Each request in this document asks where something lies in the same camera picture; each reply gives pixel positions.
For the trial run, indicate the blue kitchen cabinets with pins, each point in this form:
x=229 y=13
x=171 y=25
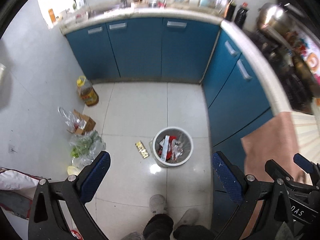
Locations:
x=167 y=76

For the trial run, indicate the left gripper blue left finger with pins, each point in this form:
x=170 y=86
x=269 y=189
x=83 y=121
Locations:
x=92 y=175

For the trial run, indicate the left grey slipper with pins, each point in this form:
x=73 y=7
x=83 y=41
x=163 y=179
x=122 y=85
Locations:
x=158 y=204

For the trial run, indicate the red white sack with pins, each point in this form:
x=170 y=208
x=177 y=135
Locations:
x=15 y=187

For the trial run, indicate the clear bag of greens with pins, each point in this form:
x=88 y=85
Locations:
x=85 y=148

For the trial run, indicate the black gas stove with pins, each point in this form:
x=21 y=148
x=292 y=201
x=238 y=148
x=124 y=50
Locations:
x=299 y=95

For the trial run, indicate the cooking oil bottle yellow cap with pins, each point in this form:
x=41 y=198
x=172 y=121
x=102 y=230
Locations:
x=86 y=91

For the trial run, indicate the dark soy sauce bottle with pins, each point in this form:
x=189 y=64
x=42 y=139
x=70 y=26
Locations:
x=229 y=11

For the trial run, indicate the pink cloth mat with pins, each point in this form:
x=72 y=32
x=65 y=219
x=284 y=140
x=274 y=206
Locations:
x=275 y=140

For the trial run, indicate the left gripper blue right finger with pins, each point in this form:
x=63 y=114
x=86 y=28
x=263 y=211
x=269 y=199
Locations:
x=229 y=175

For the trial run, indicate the grey slipper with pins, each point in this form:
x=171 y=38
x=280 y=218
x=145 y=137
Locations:
x=158 y=204
x=190 y=218

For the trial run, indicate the steel pot with lid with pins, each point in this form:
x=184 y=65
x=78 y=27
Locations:
x=274 y=16

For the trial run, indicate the right grey slipper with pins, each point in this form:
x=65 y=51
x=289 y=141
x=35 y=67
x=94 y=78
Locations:
x=190 y=218

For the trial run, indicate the clear plastic bag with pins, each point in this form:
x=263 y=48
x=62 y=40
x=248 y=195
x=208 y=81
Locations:
x=67 y=117

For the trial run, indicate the white round trash bin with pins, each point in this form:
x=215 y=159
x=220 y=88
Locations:
x=184 y=146

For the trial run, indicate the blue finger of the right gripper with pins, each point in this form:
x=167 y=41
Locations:
x=276 y=172
x=306 y=165

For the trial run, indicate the yellow snack wrapper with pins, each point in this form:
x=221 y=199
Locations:
x=142 y=149

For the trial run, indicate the red white food bag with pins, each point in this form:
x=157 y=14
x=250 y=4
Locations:
x=167 y=150

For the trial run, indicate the brown cardboard box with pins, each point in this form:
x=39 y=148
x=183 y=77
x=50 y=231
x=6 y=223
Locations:
x=87 y=123

